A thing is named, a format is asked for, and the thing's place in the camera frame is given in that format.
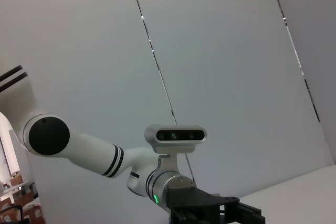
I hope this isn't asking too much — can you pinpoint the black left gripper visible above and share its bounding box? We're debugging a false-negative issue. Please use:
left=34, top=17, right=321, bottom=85
left=164, top=182, right=265, bottom=224

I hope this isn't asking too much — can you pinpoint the brown storage shelf with boxes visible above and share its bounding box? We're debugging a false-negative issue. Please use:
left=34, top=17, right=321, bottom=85
left=0, top=172, right=46, bottom=224

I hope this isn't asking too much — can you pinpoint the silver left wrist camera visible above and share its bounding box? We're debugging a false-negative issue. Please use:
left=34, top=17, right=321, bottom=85
left=144, top=123, right=208, bottom=174

